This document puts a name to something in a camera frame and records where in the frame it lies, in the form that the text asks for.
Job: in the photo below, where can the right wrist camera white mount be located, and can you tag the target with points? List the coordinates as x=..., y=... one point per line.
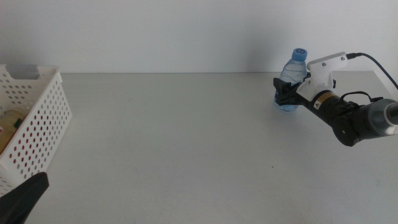
x=320, y=74

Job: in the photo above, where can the white perforated plastic basket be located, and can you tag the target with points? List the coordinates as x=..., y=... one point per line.
x=46, y=124

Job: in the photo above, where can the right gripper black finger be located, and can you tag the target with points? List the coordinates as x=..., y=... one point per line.
x=281, y=85

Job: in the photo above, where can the clear water bottle blue cap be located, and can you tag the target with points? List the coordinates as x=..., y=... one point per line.
x=293, y=70

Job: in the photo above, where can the yellow tea bottle white cap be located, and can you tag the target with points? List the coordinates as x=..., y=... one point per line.
x=9, y=124

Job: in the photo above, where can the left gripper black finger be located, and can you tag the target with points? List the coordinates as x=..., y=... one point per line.
x=21, y=202

